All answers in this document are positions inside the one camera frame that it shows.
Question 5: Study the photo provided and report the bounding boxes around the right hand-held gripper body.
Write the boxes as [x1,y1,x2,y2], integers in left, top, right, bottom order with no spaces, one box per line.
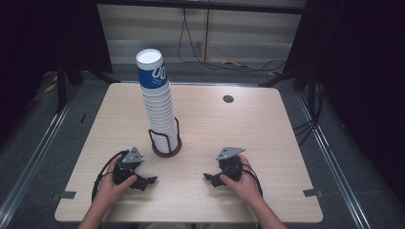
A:
[215,146,246,183]

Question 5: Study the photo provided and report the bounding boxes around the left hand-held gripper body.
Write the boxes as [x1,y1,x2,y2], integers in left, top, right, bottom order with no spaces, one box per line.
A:
[112,146,145,189]

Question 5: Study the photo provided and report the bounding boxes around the black wire cup holder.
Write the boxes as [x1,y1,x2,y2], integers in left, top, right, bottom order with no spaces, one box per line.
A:
[147,116,183,158]

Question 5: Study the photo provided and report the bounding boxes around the stack of white paper cups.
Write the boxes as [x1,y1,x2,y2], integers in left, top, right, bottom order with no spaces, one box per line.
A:
[136,48,180,155]

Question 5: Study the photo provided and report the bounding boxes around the person's right hand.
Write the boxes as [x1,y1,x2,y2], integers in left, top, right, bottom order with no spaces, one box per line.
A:
[219,154,265,208]

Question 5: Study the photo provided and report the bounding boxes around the person's left hand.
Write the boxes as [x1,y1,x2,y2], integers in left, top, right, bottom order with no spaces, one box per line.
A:
[95,173,139,210]

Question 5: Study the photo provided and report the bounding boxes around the black metal stand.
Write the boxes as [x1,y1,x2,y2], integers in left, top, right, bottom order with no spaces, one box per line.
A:
[54,62,84,115]

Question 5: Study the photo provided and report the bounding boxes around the right hand-held gripper cable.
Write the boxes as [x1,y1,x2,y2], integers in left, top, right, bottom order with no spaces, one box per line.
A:
[241,161,265,197]

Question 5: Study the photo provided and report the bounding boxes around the bundle of black cables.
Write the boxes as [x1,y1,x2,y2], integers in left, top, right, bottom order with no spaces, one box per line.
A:
[291,79,327,148]

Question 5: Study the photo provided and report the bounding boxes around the metal floor rail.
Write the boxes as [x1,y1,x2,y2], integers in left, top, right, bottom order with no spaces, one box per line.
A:
[0,85,81,223]
[295,91,372,229]

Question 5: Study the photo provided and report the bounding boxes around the long black floor cable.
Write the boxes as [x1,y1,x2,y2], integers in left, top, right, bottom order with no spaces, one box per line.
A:
[177,8,288,73]

